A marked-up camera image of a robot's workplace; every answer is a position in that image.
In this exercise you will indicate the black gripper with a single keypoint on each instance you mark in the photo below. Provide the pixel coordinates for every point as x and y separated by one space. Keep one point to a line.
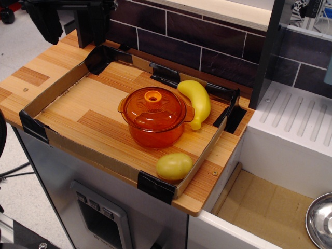
48 23

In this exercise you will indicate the silver metal bowl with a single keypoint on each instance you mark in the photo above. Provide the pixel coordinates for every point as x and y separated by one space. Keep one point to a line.
318 221

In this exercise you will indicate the yellow toy banana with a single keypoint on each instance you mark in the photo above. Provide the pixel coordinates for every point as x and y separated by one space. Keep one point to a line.
200 101

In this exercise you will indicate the white toy sink unit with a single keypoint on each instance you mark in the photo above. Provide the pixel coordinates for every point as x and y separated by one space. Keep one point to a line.
282 164

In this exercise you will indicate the orange transparent plastic pot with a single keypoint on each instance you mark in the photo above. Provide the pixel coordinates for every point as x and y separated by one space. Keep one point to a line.
161 139

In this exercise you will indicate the cardboard fence with black tape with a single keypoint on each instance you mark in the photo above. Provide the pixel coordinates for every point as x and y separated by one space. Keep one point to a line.
79 115

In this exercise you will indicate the yellow toy potato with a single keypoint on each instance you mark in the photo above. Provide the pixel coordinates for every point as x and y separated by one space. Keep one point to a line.
174 166

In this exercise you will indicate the toy dishwasher front panel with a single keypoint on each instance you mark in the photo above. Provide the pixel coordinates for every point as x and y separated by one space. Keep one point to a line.
105 220

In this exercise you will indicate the orange transparent pot lid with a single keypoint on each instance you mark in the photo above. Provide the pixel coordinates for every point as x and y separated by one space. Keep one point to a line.
153 109

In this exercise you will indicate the black vertical post right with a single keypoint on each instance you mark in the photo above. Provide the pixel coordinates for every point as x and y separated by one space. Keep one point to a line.
262 82

